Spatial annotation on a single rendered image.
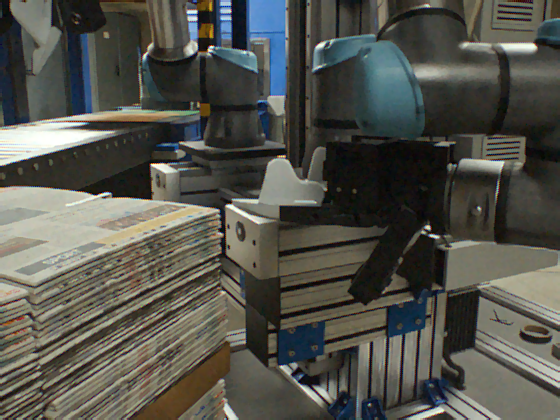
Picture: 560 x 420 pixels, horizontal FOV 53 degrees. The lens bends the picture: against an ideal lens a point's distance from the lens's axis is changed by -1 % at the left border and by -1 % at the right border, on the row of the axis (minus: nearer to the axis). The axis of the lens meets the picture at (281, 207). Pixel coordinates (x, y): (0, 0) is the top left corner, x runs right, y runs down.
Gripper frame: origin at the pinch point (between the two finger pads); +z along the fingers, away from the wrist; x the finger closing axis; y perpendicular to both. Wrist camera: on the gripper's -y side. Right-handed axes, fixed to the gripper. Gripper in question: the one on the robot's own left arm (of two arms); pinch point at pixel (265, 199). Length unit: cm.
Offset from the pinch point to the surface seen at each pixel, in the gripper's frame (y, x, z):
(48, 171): -10, -42, 86
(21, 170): -8, -31, 81
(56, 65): 26, -481, 587
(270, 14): 59, -349, 192
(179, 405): -23.3, 7.8, 7.0
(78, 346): -10.0, 21.0, 7.1
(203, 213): -2.6, -0.1, 8.4
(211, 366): -21.7, 1.1, 7.1
